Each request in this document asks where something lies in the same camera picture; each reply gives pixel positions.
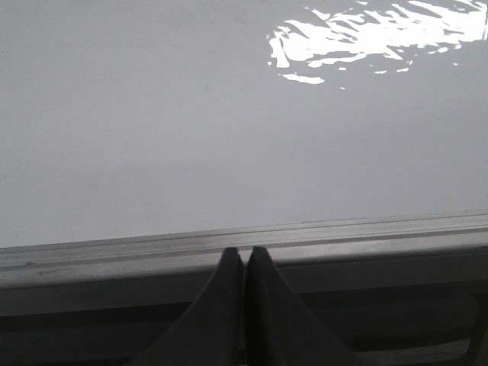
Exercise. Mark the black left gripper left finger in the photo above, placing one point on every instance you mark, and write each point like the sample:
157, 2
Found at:
208, 332

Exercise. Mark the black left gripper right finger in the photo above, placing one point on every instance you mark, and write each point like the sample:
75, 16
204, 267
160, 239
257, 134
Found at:
280, 329

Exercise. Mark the grey slotted panel below board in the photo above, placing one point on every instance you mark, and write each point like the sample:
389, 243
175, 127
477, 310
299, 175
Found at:
390, 326

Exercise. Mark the white whiteboard with aluminium frame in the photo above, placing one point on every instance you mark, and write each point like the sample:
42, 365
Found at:
141, 138

